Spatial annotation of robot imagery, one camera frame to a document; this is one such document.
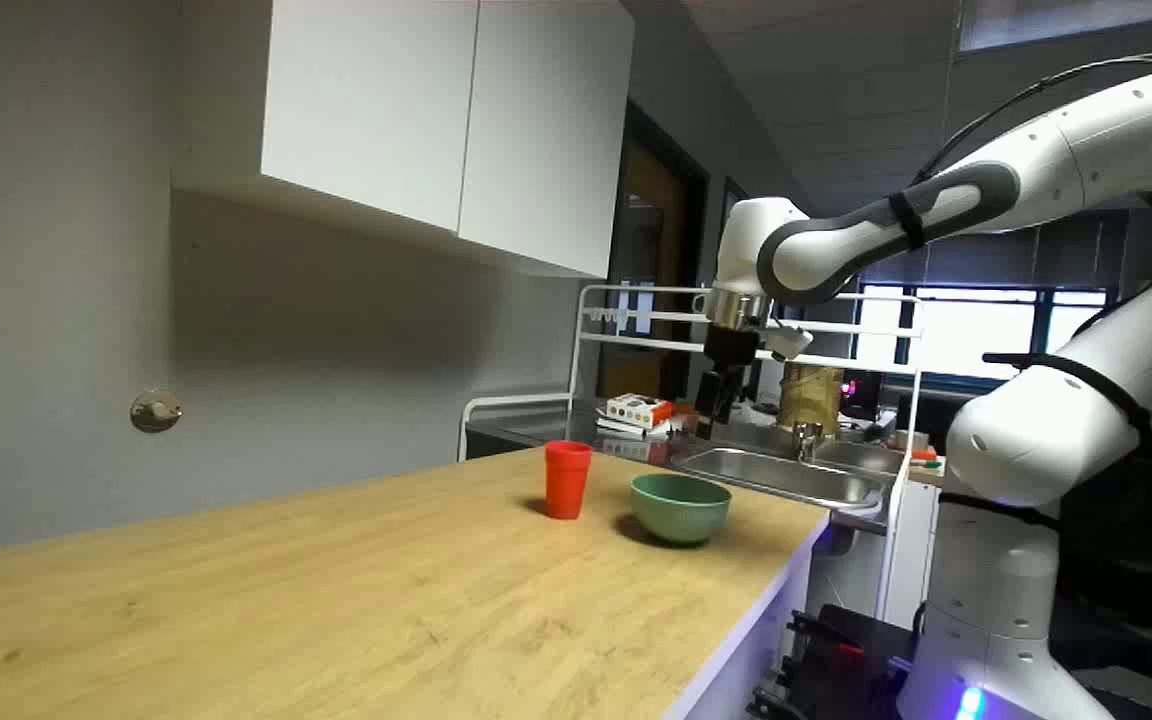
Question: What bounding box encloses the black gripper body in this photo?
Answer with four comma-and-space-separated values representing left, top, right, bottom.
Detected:
703, 288, 776, 383

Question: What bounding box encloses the dark wooden door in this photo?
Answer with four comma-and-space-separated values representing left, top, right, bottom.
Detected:
591, 98, 714, 402

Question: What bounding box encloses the stainless steel sink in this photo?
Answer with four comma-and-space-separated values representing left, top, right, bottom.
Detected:
671, 442, 895, 521

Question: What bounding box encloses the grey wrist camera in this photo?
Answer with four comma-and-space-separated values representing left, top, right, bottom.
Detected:
763, 320, 821, 362

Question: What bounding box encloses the white metal rack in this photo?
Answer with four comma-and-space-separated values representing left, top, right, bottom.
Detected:
454, 278, 929, 632

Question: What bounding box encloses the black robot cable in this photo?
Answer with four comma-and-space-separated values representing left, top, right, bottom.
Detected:
913, 47, 1152, 186

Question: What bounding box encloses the black equipment with red parts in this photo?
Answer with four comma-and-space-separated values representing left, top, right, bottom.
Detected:
747, 601, 922, 720

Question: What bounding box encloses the bright window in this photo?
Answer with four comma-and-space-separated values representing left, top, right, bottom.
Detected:
850, 283, 1117, 383

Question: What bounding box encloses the brown cylindrical container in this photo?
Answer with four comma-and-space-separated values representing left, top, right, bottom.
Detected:
776, 358, 846, 439

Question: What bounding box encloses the red and white box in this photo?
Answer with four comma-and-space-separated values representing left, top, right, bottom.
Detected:
591, 386, 686, 442

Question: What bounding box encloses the orange plastic cup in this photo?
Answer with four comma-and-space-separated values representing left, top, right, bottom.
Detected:
539, 436, 594, 524

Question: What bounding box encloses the white wall cabinet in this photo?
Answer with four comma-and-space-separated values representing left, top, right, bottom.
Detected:
172, 0, 641, 283

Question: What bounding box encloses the green bowl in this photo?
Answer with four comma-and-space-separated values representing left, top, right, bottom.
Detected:
625, 470, 736, 549

